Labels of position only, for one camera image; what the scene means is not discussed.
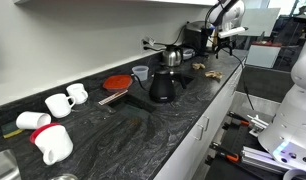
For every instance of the white mug lying down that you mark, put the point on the white mug lying down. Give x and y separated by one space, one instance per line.
32 120

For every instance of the silver sandwich press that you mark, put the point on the silver sandwich press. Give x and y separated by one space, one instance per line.
188 53

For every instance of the black orange clamp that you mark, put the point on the black orange clamp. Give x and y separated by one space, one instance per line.
224 152

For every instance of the white mug upright back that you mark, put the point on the white mug upright back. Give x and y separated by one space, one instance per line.
78 91

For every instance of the brown paper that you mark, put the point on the brown paper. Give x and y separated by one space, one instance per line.
214 74
197 66

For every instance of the wall power outlet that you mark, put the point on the wall power outlet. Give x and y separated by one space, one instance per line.
148 43

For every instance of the red lid food container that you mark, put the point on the red lid food container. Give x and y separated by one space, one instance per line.
117 83

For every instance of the white mug with handle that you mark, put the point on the white mug with handle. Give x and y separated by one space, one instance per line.
60 105

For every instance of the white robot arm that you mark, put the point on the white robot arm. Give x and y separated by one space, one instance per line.
223 14

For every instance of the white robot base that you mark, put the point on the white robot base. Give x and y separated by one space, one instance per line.
285 137

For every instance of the black coffee machine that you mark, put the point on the black coffee machine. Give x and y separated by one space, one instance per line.
196 35

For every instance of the black gooseneck kettle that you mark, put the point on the black gooseneck kettle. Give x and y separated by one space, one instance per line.
162 89

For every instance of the stainless steel kettle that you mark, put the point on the stainless steel kettle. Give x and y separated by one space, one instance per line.
172 56

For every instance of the white mug red rim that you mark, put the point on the white mug red rim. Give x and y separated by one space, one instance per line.
53 141

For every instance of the green yellow sponge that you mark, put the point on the green yellow sponge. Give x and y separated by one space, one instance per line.
10 129

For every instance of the clear plastic cup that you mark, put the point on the clear plastic cup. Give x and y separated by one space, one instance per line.
140 72

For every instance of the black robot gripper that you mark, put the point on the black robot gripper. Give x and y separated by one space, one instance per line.
221 43

